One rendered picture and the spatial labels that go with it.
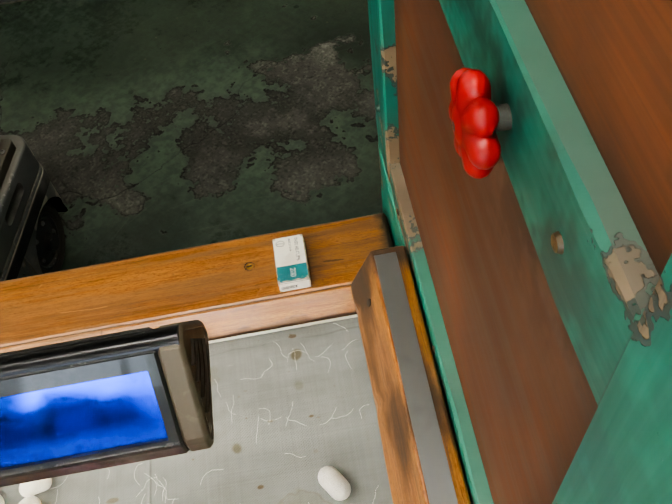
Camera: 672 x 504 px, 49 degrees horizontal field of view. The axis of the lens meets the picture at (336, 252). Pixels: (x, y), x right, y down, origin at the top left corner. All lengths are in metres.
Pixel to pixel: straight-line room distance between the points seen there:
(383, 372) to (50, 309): 0.40
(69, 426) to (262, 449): 0.36
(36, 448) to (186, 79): 1.91
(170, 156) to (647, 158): 1.91
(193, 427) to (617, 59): 0.30
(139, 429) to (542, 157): 0.27
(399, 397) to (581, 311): 0.41
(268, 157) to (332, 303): 1.22
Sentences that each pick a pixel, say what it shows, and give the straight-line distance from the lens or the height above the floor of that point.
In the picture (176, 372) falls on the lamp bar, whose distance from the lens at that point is 0.41.
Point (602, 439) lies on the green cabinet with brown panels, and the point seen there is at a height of 1.21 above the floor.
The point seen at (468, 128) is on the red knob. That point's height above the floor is 1.25.
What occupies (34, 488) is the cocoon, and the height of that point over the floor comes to 0.76.
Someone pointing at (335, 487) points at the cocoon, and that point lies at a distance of 0.73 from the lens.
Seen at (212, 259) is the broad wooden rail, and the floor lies 0.76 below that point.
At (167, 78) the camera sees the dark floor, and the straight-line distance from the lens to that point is 2.32.
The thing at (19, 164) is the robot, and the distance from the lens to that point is 1.73.
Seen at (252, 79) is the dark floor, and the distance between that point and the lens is 2.24.
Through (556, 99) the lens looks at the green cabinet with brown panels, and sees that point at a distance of 0.26.
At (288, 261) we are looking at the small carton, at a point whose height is 0.78.
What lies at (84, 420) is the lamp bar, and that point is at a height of 1.08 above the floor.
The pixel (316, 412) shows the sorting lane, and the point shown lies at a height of 0.74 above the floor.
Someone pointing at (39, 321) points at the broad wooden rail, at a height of 0.76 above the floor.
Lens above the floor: 1.45
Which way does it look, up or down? 54 degrees down
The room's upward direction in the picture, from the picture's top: 9 degrees counter-clockwise
